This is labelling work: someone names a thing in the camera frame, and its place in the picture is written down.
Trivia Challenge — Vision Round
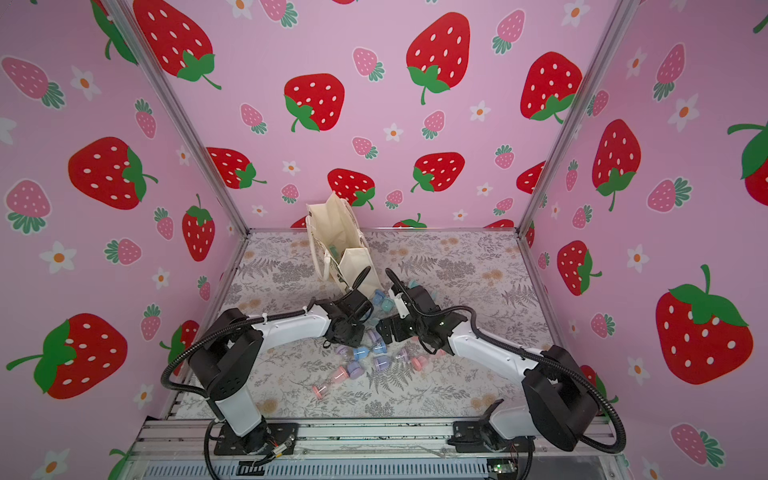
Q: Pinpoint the blue hourglass near bag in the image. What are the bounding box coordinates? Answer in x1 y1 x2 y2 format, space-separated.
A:
372 289 387 307

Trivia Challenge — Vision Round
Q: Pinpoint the purple hourglass front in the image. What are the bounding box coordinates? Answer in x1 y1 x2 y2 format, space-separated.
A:
346 361 365 380

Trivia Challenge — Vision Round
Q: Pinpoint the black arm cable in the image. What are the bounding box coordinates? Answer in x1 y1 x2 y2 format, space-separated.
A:
383 266 628 455
160 265 373 480

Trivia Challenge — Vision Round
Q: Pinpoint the silver corner frame post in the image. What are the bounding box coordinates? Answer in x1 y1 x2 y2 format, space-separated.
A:
104 0 250 237
516 0 640 239

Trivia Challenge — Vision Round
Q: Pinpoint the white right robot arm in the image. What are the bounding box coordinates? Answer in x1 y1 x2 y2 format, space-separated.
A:
383 286 600 451

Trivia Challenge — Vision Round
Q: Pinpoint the cream canvas tote bag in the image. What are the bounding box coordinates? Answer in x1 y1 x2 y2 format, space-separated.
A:
305 193 382 300

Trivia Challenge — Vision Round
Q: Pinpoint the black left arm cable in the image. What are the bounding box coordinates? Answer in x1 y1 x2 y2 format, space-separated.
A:
160 265 373 480

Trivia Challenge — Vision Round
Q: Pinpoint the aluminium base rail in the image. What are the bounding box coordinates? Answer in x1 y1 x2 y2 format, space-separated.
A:
111 418 633 479

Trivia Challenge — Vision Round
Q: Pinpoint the pink hourglass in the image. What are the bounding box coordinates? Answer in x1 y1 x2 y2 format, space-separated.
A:
411 356 429 371
312 366 349 400

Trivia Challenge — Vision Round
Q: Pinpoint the pink hourglass right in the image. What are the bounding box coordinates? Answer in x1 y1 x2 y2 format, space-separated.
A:
411 356 429 371

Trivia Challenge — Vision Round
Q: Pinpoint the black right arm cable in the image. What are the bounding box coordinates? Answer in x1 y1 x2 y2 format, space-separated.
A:
383 266 628 455

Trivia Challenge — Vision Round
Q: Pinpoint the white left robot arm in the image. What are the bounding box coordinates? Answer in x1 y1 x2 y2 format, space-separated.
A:
185 290 373 440

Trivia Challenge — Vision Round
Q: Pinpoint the silver corner frame post left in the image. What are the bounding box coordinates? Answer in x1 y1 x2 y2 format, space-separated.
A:
104 0 250 237

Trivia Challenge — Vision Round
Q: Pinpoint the silver corner frame post right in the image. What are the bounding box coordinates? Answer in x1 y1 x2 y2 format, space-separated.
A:
516 0 640 239

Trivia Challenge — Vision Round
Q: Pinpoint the pink hourglass front left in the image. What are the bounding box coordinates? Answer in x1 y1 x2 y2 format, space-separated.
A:
312 366 349 400

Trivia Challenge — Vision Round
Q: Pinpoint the lilac hourglass centre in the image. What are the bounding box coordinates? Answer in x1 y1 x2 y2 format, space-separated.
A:
372 355 392 372

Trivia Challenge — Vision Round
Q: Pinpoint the blue hourglass centre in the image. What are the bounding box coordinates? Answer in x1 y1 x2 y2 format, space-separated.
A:
352 346 370 361

